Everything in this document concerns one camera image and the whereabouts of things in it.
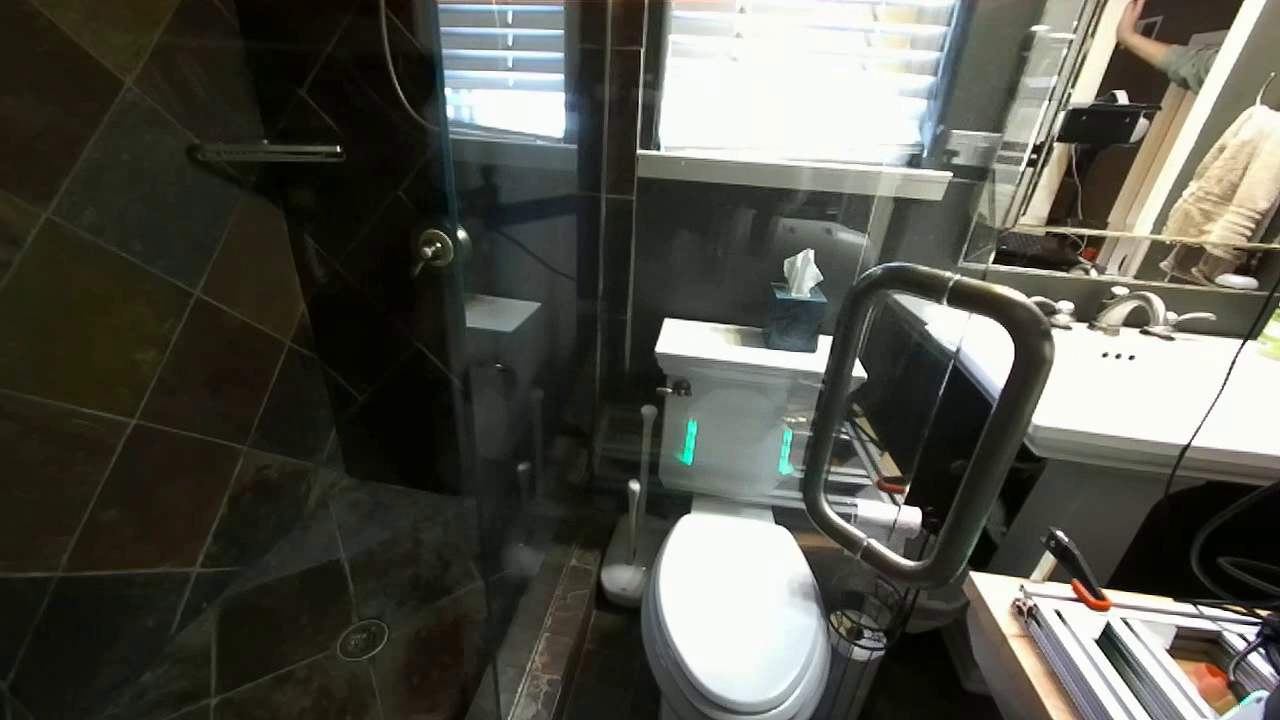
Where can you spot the chrome flush lever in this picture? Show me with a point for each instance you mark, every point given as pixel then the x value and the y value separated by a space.
pixel 668 391

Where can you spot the white sink basin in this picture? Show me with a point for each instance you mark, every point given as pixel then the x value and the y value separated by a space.
pixel 1147 385

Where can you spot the light work table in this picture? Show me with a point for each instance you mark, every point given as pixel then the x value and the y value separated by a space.
pixel 1001 640

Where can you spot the orange black hand tool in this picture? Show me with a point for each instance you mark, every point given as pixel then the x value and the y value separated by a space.
pixel 1073 566

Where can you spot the metal towel bar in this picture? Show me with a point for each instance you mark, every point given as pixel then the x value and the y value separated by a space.
pixel 265 154

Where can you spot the fixed glass shower panel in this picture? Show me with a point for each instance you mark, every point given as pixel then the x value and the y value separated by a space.
pixel 535 400

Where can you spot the blue tissue box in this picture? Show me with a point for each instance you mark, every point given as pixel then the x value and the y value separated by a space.
pixel 796 320

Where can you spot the chrome sink faucet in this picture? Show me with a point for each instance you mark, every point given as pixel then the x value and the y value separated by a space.
pixel 1131 311

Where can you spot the brown tiled shower curb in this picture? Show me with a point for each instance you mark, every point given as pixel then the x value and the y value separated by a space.
pixel 547 640

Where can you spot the wall mirror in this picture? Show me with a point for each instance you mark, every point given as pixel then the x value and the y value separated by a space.
pixel 1133 135

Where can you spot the gray window sill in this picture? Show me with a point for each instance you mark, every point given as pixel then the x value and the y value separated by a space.
pixel 802 178

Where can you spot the white toilet tank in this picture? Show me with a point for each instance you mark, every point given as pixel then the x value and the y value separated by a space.
pixel 732 400

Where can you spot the white toilet bowl with lid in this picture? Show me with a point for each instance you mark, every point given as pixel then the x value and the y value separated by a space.
pixel 732 614

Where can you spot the white window blinds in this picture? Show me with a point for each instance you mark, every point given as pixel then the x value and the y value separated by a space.
pixel 802 83

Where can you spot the glass shower door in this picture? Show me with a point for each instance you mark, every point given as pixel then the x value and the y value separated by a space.
pixel 744 201

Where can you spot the aluminium frame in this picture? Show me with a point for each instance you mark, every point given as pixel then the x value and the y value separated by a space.
pixel 1107 653

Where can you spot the round shower drain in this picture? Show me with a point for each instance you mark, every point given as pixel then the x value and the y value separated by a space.
pixel 363 640

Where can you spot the white toilet brush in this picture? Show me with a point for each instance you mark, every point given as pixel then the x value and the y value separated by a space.
pixel 647 482

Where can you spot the chrome shower valve knob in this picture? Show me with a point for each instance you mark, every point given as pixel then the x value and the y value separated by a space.
pixel 435 250

